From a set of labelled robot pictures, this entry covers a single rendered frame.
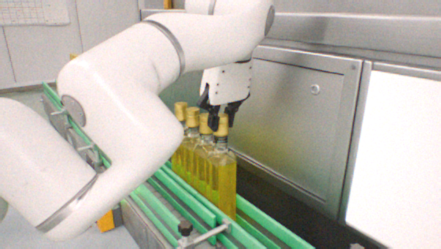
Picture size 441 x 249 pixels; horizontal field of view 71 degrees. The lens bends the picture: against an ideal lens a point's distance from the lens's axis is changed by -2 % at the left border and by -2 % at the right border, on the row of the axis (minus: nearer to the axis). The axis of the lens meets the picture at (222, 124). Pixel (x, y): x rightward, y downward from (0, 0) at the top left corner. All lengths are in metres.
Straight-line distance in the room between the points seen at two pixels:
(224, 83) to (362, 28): 0.26
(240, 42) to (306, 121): 0.31
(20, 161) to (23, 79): 6.19
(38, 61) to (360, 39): 6.19
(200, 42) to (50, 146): 0.21
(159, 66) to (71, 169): 0.15
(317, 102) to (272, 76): 0.13
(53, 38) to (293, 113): 6.02
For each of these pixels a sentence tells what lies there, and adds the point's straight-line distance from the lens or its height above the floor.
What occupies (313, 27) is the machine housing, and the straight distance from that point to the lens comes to 0.65.
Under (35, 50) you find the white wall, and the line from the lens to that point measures 6.50.
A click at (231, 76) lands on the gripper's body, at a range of 0.62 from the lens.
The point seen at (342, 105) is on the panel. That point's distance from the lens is 0.62.
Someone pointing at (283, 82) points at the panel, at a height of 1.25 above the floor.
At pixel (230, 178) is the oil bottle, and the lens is 0.74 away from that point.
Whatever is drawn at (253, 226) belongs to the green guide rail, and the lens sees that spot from 0.79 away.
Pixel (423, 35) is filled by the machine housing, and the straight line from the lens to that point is 0.56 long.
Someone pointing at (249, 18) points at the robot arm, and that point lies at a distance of 0.44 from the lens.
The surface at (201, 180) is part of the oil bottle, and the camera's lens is 0.79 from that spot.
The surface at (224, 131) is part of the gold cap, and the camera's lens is 0.69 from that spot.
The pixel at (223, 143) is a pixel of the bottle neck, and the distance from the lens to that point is 0.70.
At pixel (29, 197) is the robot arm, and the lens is 0.37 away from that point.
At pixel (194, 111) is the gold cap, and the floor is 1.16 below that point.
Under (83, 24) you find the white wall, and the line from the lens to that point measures 6.62.
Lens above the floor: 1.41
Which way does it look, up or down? 21 degrees down
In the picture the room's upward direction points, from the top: straight up
